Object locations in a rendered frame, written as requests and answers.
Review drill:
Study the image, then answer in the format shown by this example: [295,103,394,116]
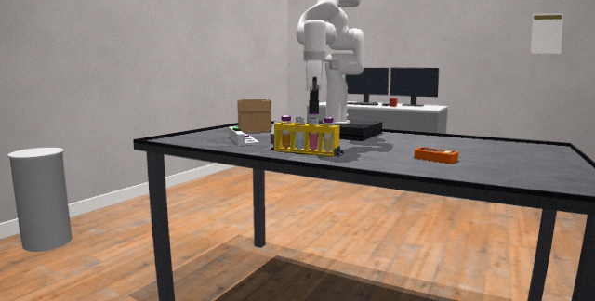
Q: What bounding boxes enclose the brown cardboard box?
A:
[239,99,271,132]

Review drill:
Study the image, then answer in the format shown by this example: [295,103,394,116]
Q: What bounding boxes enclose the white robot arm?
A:
[296,0,364,124]

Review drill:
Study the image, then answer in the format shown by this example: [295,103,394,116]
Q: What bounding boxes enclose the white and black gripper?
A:
[303,59,324,112]

